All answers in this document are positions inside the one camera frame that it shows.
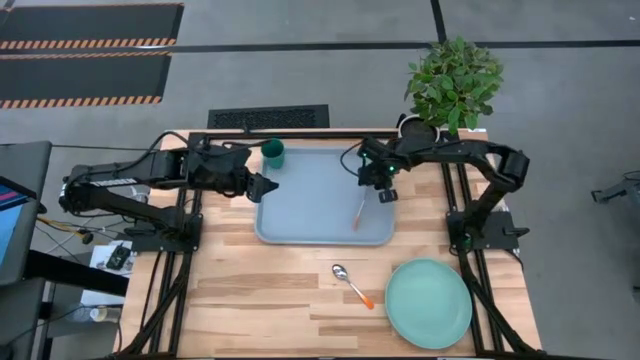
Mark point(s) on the white plant pot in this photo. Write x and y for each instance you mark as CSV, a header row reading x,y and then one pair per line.
x,y
417,129

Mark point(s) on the clear plastic bottle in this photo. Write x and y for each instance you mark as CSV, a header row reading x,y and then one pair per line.
x,y
100,314

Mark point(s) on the black keyboard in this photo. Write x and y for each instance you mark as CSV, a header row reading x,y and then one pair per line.
x,y
267,117

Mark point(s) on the computer monitor blue screen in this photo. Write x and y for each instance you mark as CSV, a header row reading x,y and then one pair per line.
x,y
20,165

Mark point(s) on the light green plate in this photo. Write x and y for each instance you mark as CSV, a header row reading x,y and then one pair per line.
x,y
428,305

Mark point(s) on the small black controller device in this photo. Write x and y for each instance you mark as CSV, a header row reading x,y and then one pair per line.
x,y
118,256

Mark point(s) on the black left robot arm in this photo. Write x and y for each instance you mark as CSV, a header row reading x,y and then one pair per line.
x,y
120,180

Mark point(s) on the grey stand leg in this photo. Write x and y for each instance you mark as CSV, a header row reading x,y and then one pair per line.
x,y
615,190

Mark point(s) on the white paper sheet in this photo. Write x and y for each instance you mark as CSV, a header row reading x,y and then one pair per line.
x,y
102,295

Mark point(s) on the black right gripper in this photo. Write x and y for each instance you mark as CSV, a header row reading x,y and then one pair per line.
x,y
380,160

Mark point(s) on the black mat with hazard stripes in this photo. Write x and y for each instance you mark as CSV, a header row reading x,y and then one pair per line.
x,y
80,75
90,22

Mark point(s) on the green cup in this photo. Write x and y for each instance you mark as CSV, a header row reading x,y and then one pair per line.
x,y
273,152

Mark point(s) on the green leafy plant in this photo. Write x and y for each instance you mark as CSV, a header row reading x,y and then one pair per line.
x,y
452,85

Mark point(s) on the black aluminium table frame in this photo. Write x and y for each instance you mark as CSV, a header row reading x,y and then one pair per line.
x,y
300,135

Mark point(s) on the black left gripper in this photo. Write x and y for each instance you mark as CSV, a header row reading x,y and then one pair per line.
x,y
225,170

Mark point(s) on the grey plastic tray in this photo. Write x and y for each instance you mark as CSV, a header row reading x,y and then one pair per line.
x,y
310,210

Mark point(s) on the black side table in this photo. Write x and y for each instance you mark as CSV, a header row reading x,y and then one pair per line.
x,y
75,272

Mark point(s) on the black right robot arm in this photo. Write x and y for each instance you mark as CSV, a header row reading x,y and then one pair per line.
x,y
480,152

